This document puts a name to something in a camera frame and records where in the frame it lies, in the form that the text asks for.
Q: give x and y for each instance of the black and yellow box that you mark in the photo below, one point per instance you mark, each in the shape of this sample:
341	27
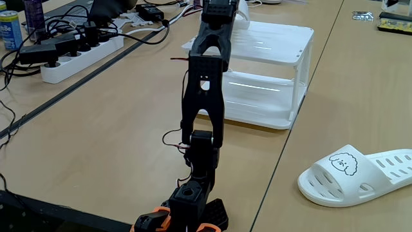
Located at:
396	24

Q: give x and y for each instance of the black base board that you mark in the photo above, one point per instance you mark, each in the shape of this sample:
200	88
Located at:
32	216

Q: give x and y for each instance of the tall purple drink can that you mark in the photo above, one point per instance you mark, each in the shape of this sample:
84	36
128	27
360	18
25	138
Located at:
33	19

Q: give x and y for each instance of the blue drink can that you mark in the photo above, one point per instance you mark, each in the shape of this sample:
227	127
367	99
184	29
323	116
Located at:
11	32

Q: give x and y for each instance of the tall black power adapter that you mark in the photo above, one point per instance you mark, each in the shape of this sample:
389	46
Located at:
90	32

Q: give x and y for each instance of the white power strip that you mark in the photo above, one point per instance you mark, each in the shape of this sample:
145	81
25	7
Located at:
83	59

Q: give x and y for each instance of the white printed bracket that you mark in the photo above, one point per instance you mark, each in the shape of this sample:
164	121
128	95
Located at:
117	23
136	19

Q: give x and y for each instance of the green drink can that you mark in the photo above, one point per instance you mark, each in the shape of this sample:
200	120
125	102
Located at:
2	6

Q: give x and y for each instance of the black power plug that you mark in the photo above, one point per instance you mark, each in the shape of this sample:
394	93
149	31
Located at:
104	36

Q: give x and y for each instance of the white dog-print slipper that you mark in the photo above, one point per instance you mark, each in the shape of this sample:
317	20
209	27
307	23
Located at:
244	13
370	174

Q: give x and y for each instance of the small black power brick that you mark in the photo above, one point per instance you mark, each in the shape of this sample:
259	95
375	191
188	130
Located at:
149	12

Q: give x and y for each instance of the white plastic shoe rack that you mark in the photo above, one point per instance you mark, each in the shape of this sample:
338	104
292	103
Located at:
270	42

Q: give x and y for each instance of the clear plastic box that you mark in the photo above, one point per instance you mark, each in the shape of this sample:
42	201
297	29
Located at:
397	4

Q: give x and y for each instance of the dark purple drink can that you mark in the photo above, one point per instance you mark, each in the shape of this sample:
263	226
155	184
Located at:
197	3

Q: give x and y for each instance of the wide black power adapter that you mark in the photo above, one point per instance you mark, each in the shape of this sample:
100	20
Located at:
64	43
38	53

